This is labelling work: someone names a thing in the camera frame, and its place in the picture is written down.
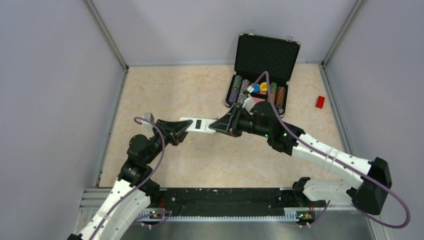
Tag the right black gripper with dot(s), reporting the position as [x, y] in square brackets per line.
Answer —
[229, 123]

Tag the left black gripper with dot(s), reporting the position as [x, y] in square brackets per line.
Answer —
[174, 130]

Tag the white remote control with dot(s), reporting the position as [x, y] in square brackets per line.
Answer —
[199, 125]

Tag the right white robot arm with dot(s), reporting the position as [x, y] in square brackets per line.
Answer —
[361, 180]

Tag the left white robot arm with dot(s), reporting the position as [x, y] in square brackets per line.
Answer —
[134, 190]

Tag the red card deck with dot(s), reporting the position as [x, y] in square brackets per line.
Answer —
[259, 99]

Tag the blue dealer chip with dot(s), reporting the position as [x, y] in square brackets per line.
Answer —
[256, 88]

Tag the yellow dealer chip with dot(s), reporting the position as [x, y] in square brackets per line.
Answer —
[263, 87]

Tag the black poker chip case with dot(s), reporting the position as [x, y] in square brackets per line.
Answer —
[256, 54]

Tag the red block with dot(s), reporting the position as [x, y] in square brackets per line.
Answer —
[320, 102]

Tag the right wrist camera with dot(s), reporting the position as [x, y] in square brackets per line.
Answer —
[245, 99]

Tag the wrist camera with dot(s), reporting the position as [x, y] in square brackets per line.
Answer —
[147, 118]
[245, 99]

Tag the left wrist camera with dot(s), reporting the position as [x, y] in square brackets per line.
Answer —
[147, 118]

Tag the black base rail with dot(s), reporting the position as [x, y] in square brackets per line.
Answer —
[235, 205]

